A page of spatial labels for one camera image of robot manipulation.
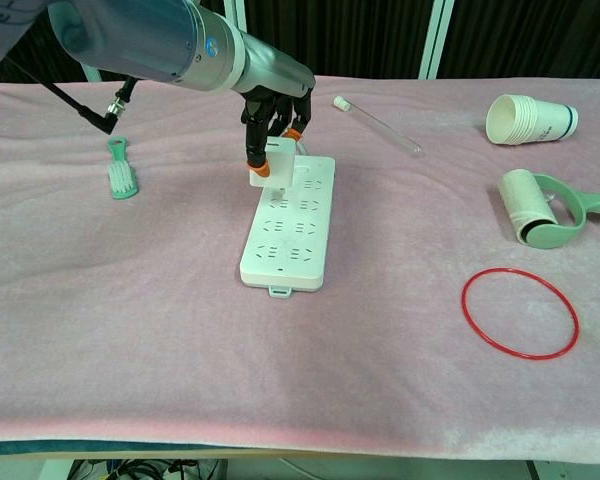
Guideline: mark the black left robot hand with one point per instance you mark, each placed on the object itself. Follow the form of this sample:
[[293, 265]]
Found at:
[[275, 95]]

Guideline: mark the white plug adapter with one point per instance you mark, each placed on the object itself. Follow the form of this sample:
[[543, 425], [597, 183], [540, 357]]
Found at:
[[279, 162]]

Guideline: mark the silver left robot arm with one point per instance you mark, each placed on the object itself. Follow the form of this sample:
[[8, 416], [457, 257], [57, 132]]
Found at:
[[170, 40]]

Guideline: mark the clear test tube white cap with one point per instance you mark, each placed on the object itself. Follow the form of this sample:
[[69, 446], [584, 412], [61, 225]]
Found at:
[[377, 126]]

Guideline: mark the white power strip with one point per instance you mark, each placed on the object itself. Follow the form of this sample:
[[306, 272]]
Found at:
[[292, 230]]

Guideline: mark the green white brush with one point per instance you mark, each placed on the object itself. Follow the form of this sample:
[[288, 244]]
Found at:
[[121, 172]]

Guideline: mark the pink table cloth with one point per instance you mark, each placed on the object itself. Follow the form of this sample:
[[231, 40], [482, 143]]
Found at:
[[300, 325]]

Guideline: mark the stack of white paper cups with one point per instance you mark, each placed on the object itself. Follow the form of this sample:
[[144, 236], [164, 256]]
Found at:
[[527, 120]]

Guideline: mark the black curtain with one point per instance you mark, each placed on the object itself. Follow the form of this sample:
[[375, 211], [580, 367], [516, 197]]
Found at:
[[530, 35]]

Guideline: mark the green lint roller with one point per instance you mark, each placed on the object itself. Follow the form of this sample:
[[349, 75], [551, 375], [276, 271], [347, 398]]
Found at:
[[550, 207]]

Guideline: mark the white vertical frame post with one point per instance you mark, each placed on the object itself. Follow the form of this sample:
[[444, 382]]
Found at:
[[434, 37]]

